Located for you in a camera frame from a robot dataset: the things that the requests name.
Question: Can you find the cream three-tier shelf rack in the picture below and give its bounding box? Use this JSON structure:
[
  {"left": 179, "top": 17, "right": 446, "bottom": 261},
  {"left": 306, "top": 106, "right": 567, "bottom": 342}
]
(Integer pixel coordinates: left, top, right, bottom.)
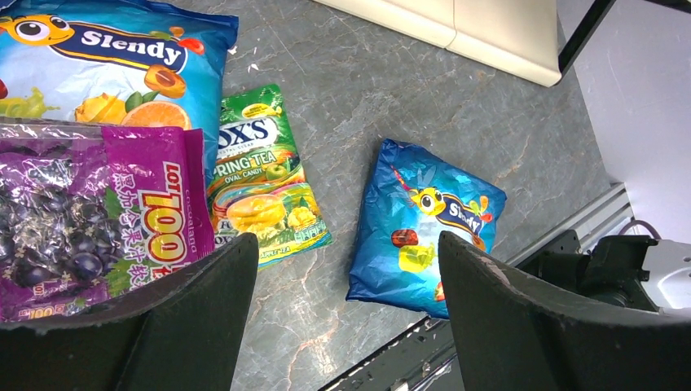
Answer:
[{"left": 322, "top": 0, "right": 613, "bottom": 87}]

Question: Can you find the purple grape candy bag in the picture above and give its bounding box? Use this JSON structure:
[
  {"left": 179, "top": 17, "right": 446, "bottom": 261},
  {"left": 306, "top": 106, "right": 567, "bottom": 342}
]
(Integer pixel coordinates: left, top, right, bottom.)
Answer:
[{"left": 1, "top": 119, "right": 214, "bottom": 323}]

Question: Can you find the blue slendy bag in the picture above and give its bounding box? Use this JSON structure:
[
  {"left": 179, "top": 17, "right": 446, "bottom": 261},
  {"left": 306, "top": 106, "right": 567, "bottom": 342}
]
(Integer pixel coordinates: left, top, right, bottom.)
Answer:
[
  {"left": 1, "top": 1, "right": 239, "bottom": 180},
  {"left": 345, "top": 138, "right": 508, "bottom": 319}
]

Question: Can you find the green Fox's candy bag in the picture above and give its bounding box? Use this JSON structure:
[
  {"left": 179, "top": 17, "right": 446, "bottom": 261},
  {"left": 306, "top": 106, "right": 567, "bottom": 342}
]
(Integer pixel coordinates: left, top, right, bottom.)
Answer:
[{"left": 207, "top": 84, "right": 332, "bottom": 268}]

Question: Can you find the blue Slendy bag front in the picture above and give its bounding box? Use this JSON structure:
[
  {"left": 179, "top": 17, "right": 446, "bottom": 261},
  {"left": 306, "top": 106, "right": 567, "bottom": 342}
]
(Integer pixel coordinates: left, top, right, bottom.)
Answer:
[{"left": 345, "top": 138, "right": 508, "bottom": 319}]

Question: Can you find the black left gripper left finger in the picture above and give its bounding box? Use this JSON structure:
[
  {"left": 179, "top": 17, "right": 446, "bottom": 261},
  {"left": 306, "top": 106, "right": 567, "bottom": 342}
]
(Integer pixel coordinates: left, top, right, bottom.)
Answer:
[{"left": 1, "top": 234, "right": 258, "bottom": 390}]

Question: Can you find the blue Slendy bag near basket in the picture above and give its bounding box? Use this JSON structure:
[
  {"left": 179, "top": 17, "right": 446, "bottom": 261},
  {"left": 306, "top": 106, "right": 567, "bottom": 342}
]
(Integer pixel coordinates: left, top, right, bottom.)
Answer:
[{"left": 1, "top": 1, "right": 239, "bottom": 180}]

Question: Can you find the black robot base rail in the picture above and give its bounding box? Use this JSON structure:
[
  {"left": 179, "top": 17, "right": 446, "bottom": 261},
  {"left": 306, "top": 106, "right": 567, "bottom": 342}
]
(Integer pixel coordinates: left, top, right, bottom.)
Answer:
[{"left": 321, "top": 317, "right": 464, "bottom": 391}]

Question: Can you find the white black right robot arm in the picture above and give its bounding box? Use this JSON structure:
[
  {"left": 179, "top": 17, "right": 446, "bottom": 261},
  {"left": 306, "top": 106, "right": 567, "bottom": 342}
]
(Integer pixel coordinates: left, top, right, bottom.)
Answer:
[{"left": 516, "top": 230, "right": 690, "bottom": 317}]

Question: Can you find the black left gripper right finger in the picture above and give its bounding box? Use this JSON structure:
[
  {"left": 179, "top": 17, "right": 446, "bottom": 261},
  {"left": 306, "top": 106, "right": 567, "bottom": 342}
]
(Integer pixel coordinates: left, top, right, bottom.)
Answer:
[{"left": 438, "top": 231, "right": 690, "bottom": 390}]

